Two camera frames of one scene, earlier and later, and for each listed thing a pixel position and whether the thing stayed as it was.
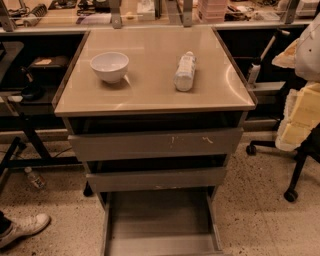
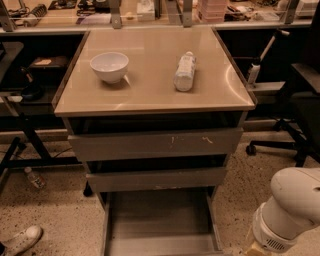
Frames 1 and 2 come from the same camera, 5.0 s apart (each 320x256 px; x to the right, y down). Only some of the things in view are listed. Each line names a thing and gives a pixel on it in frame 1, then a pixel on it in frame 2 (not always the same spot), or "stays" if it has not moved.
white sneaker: [24, 225] to [22, 241]
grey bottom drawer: [162, 222] stays
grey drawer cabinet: [155, 110] stays
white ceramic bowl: [110, 66] stays
